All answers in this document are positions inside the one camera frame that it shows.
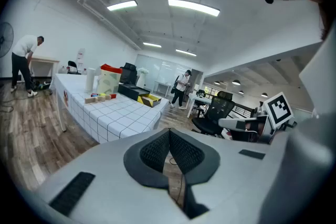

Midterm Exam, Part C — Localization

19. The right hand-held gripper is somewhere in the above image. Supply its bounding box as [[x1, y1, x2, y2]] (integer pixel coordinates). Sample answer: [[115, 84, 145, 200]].
[[218, 91, 294, 144]]

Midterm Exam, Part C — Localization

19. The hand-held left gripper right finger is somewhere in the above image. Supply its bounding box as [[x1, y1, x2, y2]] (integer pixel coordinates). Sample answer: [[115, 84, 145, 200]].
[[170, 128, 221, 219]]

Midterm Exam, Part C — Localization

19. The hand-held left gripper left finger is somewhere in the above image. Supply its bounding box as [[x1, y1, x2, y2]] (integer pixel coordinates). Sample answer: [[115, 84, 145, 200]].
[[123, 128, 171, 189]]

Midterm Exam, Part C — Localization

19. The black and grey tray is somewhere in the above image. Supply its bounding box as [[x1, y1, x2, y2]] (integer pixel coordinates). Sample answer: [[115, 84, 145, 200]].
[[117, 83, 162, 108]]

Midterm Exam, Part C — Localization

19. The white grid tablecloth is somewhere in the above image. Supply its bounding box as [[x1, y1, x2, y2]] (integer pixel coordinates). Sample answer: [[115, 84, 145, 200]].
[[54, 73, 169, 144]]

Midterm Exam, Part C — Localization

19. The black office chair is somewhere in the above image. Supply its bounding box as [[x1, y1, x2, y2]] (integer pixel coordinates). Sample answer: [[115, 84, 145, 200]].
[[191, 91, 236, 137]]

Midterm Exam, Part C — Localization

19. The wooden shape block board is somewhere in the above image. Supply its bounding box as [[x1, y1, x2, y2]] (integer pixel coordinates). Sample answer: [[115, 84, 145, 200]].
[[84, 95, 112, 105]]

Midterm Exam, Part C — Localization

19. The small white table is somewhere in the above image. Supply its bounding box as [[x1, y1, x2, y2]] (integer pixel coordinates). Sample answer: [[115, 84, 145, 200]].
[[153, 81, 172, 98]]

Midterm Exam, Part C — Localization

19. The white vase with flowers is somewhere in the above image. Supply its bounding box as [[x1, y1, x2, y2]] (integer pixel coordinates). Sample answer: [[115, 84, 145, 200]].
[[136, 67, 150, 89]]

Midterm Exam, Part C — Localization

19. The cream bag with red lining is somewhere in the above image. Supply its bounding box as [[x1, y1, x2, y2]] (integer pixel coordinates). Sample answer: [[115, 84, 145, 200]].
[[96, 63, 123, 95]]

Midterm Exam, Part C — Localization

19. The white paper towel roll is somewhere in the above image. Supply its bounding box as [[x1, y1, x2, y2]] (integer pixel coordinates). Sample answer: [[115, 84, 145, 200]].
[[85, 67, 96, 92]]

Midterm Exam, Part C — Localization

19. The long ceiling light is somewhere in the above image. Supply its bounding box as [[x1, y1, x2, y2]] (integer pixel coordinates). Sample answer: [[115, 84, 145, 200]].
[[142, 41, 162, 49], [106, 0, 138, 12], [167, 0, 221, 17], [175, 48, 197, 57]]

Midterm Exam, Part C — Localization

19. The black folding chair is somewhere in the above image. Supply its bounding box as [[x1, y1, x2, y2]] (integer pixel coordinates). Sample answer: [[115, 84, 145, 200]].
[[67, 60, 82, 76]]

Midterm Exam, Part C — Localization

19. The white desk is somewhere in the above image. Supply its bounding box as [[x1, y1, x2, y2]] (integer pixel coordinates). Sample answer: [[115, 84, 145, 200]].
[[29, 56, 61, 80]]

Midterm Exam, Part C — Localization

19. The black standing fan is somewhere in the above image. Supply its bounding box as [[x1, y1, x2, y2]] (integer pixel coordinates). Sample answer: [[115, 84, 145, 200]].
[[0, 22, 15, 59]]

